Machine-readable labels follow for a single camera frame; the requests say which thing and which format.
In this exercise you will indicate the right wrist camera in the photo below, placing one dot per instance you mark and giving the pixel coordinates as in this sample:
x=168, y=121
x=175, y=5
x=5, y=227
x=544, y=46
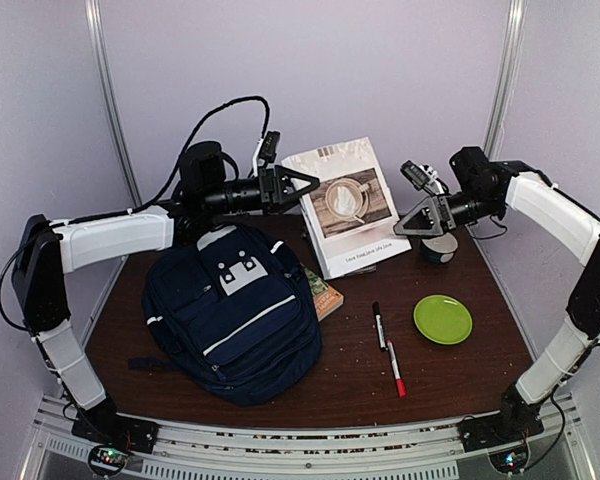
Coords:
x=424, y=178

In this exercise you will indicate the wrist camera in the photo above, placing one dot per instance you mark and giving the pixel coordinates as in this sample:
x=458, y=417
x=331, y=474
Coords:
x=265, y=152
x=424, y=178

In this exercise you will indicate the white coffee cover notebook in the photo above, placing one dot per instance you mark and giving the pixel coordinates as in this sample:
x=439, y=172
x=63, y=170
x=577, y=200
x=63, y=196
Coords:
x=351, y=215

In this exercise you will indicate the black marker pen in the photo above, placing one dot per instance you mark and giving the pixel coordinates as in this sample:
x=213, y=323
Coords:
x=379, y=326

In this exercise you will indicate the white teal bowl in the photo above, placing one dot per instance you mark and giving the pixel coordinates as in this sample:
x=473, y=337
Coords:
x=439, y=250

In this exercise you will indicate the navy blue backpack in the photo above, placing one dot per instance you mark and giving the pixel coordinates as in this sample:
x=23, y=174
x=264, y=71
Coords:
x=234, y=311

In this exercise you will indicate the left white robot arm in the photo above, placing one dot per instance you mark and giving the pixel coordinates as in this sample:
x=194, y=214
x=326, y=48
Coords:
x=51, y=250

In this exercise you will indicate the aluminium corner post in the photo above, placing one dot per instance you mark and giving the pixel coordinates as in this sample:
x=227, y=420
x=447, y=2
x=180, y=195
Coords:
x=507, y=75
x=99, y=47

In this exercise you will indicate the aluminium front rail frame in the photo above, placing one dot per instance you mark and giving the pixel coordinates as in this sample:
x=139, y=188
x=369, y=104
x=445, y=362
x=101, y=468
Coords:
x=424, y=450

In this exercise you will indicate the orange treehouse paperback book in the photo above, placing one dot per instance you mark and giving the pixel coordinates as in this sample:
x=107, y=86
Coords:
x=326, y=298

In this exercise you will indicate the right aluminium corner post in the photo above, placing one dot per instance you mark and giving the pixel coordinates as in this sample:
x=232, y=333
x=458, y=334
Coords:
x=507, y=75

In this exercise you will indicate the dark blue hardcover notebook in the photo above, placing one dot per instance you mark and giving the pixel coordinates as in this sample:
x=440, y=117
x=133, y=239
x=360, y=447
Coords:
x=363, y=270

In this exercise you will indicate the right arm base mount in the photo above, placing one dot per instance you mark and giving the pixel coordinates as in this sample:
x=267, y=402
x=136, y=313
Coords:
x=505, y=432

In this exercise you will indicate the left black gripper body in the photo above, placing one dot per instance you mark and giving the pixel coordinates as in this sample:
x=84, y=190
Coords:
x=225, y=200

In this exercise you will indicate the left aluminium corner post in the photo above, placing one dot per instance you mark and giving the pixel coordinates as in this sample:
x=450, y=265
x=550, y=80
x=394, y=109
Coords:
x=99, y=47

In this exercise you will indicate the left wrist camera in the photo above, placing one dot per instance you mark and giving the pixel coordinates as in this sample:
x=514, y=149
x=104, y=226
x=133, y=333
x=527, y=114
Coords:
x=265, y=152

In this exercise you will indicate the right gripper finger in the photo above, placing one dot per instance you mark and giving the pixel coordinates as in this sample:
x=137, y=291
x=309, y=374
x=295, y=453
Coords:
x=401, y=230
x=418, y=214

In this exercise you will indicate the green plate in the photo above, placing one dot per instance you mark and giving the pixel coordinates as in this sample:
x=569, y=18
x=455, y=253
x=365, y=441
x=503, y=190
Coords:
x=443, y=320

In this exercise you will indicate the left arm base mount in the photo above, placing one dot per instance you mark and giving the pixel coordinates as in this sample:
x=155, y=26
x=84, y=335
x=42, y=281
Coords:
x=117, y=438

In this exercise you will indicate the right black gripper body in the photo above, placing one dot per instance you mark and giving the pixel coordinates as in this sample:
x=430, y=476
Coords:
x=476, y=210

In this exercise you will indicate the red marker pen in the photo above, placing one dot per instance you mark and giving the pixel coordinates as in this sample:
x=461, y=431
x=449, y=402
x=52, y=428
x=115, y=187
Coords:
x=400, y=385

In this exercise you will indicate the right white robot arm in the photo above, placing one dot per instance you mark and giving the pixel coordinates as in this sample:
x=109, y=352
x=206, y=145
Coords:
x=491, y=189

